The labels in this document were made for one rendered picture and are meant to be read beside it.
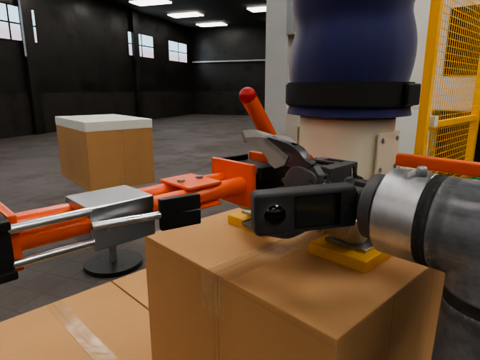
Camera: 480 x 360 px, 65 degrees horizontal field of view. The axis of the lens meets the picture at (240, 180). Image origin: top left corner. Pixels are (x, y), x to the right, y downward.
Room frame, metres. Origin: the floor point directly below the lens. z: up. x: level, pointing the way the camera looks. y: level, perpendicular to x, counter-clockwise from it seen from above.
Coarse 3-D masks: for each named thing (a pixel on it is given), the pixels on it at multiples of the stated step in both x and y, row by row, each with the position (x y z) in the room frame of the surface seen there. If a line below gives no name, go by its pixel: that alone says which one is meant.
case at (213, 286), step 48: (144, 240) 0.63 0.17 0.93; (192, 240) 0.60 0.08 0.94; (240, 240) 0.60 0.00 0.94; (288, 240) 0.60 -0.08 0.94; (192, 288) 0.52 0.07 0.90; (240, 288) 0.44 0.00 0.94; (288, 288) 0.44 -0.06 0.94; (336, 288) 0.44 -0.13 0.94; (384, 288) 0.44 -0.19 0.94; (432, 288) 0.52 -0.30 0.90; (192, 336) 0.53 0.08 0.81; (240, 336) 0.44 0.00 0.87; (288, 336) 0.38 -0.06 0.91; (336, 336) 0.34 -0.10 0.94; (384, 336) 0.41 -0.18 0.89; (432, 336) 0.54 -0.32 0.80
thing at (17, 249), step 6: (0, 204) 0.32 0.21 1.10; (0, 210) 0.30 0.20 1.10; (6, 210) 0.30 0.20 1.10; (0, 216) 0.29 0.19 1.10; (6, 216) 0.29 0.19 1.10; (12, 216) 0.29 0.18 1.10; (12, 222) 0.29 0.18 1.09; (12, 234) 0.29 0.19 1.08; (18, 234) 0.29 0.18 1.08; (12, 240) 0.29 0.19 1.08; (18, 240) 0.29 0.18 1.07; (12, 246) 0.29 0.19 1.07; (18, 246) 0.29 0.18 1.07; (18, 252) 0.29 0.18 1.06; (18, 270) 0.29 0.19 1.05
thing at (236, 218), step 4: (236, 212) 0.70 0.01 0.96; (240, 212) 0.70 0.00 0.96; (244, 212) 0.69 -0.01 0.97; (248, 212) 0.68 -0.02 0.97; (228, 216) 0.69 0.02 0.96; (232, 216) 0.68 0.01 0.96; (236, 216) 0.67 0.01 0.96; (240, 216) 0.67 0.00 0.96; (244, 216) 0.67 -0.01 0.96; (248, 216) 0.67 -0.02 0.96; (228, 220) 0.69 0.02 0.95; (232, 220) 0.68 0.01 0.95; (236, 220) 0.67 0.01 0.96; (240, 220) 0.66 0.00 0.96; (244, 220) 0.65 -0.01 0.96; (232, 224) 0.68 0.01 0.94; (236, 224) 0.67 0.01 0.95; (240, 224) 0.66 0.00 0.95; (244, 228) 0.65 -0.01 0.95
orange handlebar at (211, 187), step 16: (400, 160) 0.66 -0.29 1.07; (416, 160) 0.64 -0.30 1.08; (432, 160) 0.62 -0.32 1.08; (448, 160) 0.60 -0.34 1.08; (176, 176) 0.47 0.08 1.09; (192, 176) 0.47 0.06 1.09; (208, 176) 0.49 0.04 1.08; (224, 176) 0.51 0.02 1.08; (160, 192) 0.43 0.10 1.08; (176, 192) 0.41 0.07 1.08; (192, 192) 0.42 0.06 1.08; (208, 192) 0.43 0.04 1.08; (224, 192) 0.45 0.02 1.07; (240, 192) 0.47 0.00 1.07; (48, 208) 0.35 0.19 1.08; (64, 208) 0.36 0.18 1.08; (64, 224) 0.32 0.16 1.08; (80, 224) 0.33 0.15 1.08; (32, 240) 0.30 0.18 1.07; (48, 240) 0.31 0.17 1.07
